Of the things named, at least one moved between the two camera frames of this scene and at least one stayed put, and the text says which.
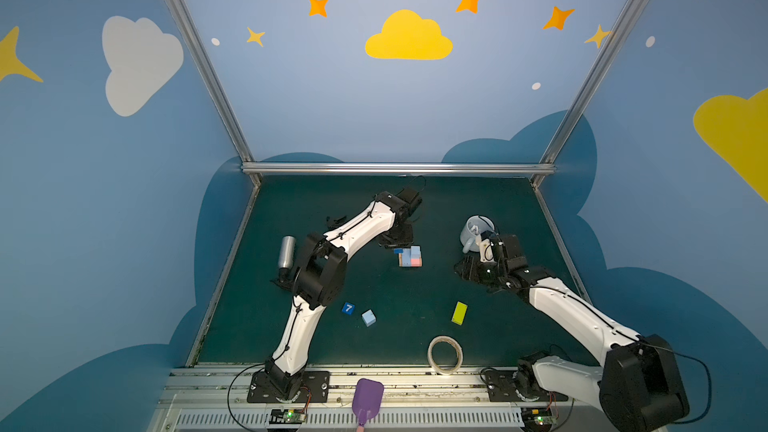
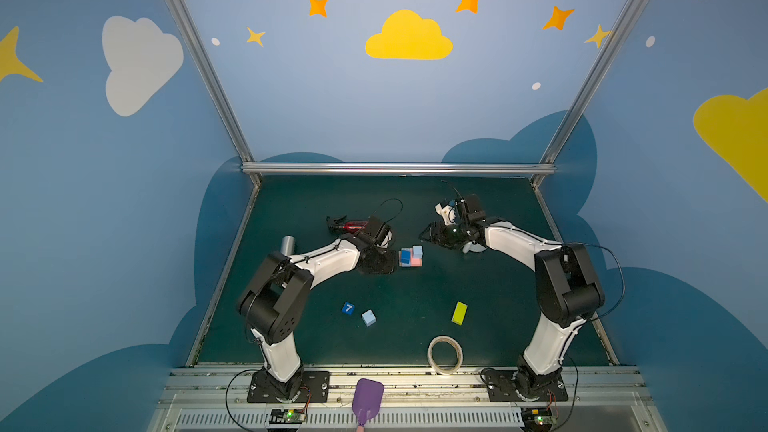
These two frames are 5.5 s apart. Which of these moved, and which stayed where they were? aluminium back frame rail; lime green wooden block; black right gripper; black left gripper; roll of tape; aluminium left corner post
Moved: black right gripper; black left gripper
Stayed: lime green wooden block; aluminium left corner post; aluminium back frame rail; roll of tape
